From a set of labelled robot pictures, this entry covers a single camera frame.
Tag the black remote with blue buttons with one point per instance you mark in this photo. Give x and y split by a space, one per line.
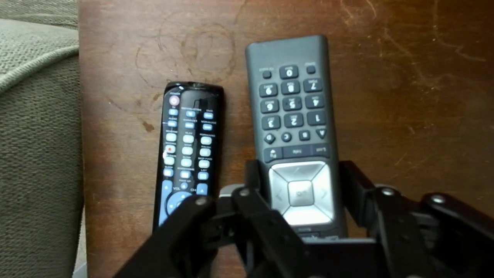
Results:
187 139

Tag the beige fabric sofa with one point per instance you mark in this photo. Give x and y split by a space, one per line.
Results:
36 154

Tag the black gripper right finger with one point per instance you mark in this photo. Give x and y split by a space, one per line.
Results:
402 236

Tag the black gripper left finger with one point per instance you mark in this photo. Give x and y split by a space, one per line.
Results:
257 231

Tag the dark brown wooden side table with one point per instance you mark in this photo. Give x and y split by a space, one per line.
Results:
411 102

